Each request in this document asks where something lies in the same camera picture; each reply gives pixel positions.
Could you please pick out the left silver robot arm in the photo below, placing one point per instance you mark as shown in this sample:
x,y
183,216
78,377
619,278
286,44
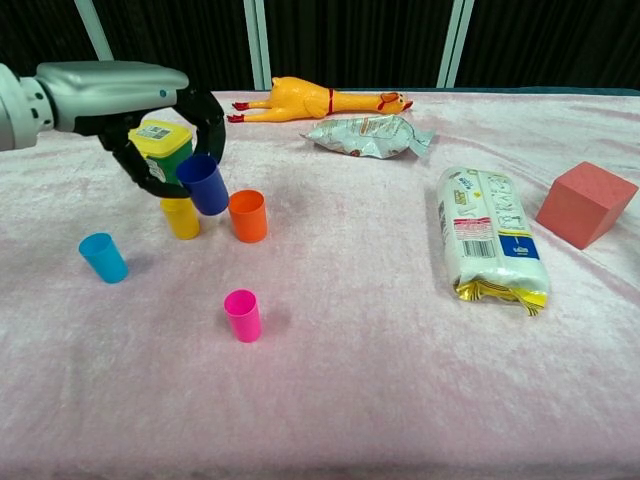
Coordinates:
x,y
15,110

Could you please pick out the green tub with yellow lid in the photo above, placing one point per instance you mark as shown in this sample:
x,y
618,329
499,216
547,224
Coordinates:
x,y
162,137

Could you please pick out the wide white frame post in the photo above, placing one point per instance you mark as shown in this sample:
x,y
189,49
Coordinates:
x,y
257,40

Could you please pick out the slanted white frame post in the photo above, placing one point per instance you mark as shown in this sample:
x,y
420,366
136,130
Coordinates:
x,y
97,30

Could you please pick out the silver snack bag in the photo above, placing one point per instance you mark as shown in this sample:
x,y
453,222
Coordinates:
x,y
365,136

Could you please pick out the white yellow food package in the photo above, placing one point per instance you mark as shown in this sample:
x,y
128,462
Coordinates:
x,y
487,230

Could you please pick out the pink plush tablecloth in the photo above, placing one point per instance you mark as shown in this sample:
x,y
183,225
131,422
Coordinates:
x,y
350,350

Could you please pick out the dark blue plastic cup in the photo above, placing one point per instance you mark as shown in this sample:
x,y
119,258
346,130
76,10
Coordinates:
x,y
205,187

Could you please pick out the red foam cube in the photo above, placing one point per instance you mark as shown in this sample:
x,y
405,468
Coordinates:
x,y
582,205

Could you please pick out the pink plastic cup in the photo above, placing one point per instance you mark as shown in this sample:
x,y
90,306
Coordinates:
x,y
244,317

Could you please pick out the yellow plastic cup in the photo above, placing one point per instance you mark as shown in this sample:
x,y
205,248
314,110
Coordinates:
x,y
181,220

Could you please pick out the black backdrop curtain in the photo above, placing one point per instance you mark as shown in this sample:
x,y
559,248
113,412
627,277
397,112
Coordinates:
x,y
350,40

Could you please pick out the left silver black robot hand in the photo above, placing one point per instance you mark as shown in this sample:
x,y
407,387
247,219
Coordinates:
x,y
110,85

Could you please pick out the light blue plastic cup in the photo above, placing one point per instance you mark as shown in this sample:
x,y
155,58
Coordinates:
x,y
106,260

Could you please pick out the orange plastic cup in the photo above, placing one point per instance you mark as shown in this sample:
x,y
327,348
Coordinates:
x,y
248,220

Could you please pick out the yellow rubber chicken toy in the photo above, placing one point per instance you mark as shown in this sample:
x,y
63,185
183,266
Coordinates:
x,y
300,100

